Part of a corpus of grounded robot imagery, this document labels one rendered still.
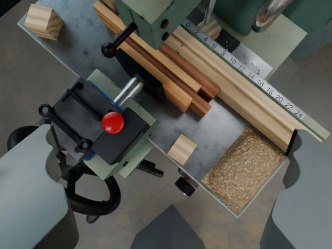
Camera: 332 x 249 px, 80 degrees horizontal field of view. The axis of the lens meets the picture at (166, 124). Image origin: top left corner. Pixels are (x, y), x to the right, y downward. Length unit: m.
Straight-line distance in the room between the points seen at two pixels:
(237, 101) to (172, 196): 1.03
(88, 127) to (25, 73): 1.40
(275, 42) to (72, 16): 0.48
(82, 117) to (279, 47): 0.49
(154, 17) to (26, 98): 1.45
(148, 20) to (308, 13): 0.25
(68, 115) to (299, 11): 0.39
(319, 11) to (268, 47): 0.21
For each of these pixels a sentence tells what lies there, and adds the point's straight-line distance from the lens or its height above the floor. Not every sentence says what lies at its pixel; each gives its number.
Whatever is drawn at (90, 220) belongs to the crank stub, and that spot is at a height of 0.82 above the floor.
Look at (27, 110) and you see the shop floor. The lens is 1.63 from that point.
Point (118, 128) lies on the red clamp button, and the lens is 0.28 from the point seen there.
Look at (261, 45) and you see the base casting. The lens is 0.59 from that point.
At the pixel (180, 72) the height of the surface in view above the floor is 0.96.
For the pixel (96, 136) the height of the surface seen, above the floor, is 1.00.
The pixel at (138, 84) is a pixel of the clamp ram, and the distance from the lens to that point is 0.35.
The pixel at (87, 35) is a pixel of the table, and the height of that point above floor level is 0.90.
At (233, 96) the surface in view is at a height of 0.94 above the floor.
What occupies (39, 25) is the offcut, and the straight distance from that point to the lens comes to 0.49.
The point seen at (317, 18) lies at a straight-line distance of 0.41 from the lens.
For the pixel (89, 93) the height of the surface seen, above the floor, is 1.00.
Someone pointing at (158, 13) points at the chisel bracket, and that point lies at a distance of 0.27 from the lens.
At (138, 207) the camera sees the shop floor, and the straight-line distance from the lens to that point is 1.37.
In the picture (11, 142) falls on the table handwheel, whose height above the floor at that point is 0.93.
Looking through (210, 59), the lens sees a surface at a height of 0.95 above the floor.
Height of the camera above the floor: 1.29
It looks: 85 degrees down
